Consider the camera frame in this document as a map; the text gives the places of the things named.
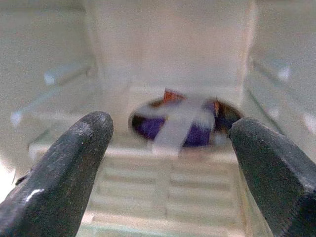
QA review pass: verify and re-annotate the white ribbed fridge shelf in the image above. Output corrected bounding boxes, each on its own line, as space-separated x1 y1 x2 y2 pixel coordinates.
28 112 274 237

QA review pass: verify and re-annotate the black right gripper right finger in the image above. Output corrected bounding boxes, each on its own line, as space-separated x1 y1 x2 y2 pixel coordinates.
227 117 316 237

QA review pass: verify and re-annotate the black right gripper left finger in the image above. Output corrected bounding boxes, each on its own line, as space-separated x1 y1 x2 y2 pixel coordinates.
0 111 115 237

